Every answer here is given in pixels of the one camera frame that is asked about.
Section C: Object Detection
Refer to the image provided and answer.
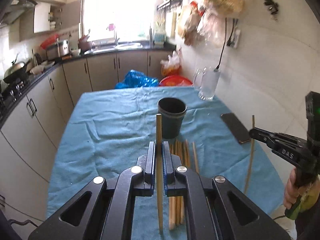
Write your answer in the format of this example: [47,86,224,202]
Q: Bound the lone wooden chopstick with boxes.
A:
[243,115,256,195]

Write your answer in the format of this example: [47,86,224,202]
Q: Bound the lower kitchen cabinets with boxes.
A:
[0,49,176,230]

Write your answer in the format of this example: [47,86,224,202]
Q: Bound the kitchen window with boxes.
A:
[82,0,155,43]

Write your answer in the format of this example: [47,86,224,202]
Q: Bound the right hand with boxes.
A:
[283,168,306,209]

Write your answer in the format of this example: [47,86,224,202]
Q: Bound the black smartphone orange case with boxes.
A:
[221,113,251,145]

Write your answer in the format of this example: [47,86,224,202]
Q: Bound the blue table cloth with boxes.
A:
[47,87,284,216]

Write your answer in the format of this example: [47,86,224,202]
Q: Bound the dark utensil holder cup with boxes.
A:
[157,98,187,139]

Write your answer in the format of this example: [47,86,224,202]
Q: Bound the clear glass pitcher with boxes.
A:
[193,67,221,101]

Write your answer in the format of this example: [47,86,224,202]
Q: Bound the blue plastic bag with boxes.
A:
[115,69,159,89]

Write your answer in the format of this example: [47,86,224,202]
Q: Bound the red plastic basin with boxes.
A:
[159,75,193,87]

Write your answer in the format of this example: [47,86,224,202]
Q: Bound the hanging pink plastic bag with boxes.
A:
[197,10,226,48]

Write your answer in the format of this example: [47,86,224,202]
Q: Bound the black wok with lid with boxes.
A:
[3,54,32,84]

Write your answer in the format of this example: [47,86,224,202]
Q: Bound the silver rice cooker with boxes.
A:
[46,40,70,61]

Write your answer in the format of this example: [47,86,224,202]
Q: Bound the sink faucet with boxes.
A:
[107,23,120,46]

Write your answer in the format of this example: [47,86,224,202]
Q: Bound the upper white cabinets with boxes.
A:
[19,0,81,41]

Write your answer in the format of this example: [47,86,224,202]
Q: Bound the range hood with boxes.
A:
[1,0,37,28]

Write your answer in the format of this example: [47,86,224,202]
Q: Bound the black power cable plug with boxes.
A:
[214,18,238,72]

